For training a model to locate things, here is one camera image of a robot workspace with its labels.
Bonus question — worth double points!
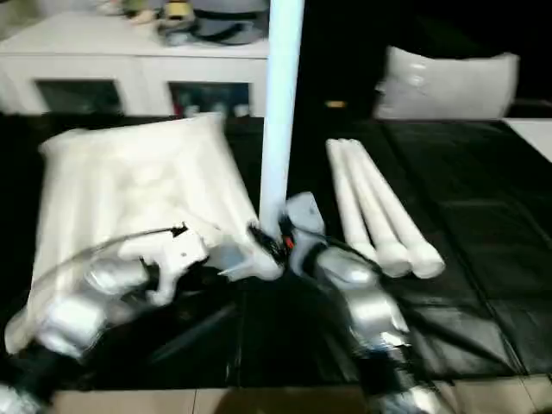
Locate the white plastic table leg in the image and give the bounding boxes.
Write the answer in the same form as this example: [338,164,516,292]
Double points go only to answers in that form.
[254,0,305,279]
[335,138,411,279]
[344,140,446,278]
[326,138,380,260]

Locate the white plastic table top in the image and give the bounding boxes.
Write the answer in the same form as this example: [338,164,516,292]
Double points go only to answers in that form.
[3,112,285,353]

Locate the black box with yellow label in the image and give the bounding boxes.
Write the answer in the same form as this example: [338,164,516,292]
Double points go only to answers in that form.
[301,0,389,120]

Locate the black work mat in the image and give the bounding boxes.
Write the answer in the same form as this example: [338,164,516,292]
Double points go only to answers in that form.
[0,112,552,392]

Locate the grey rounded device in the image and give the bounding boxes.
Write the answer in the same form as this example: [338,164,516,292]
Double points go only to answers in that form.
[189,0,271,47]

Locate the grey cushion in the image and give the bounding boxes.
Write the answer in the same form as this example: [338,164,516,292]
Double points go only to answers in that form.
[373,45,521,120]

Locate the white cabinet with glass doors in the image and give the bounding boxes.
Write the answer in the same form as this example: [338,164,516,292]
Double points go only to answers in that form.
[0,10,273,117]

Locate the dark tangled small object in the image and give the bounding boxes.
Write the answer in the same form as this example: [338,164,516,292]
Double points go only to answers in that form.
[157,2,199,47]

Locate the white flat board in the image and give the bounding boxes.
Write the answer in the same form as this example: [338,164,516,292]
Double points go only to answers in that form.
[502,116,552,152]

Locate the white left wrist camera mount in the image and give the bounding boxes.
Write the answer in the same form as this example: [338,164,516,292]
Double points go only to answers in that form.
[120,226,210,307]

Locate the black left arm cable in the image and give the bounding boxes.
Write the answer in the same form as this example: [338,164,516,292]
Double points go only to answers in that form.
[29,223,186,303]

